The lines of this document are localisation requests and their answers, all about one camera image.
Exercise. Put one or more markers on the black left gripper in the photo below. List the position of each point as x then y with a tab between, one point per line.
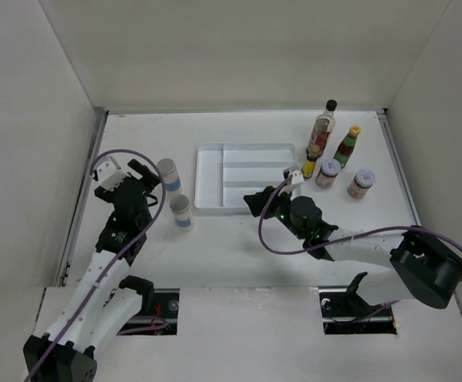
149	180

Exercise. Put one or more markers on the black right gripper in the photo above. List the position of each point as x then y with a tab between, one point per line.
256	202

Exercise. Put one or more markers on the blue label shaker jar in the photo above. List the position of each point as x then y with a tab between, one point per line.
180	207
168	170

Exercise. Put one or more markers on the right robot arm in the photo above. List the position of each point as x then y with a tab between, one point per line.
418	263

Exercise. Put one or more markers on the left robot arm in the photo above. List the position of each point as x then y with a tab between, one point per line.
104	300

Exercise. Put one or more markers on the white divided organizer tray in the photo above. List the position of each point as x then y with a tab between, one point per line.
226	172

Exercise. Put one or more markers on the small yellow label bottle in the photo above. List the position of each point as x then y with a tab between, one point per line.
309	165

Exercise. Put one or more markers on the red lid sauce jar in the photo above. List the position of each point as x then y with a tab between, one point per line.
363	180
329	170

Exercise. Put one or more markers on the tall black cap oil bottle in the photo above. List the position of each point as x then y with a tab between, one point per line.
323	128

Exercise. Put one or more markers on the green yellow cap sauce bottle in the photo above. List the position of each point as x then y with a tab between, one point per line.
347	146

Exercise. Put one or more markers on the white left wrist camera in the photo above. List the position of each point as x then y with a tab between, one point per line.
108	174

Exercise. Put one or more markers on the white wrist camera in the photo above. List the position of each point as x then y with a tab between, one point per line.
108	174
294	179

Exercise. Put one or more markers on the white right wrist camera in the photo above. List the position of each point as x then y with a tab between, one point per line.
294	179

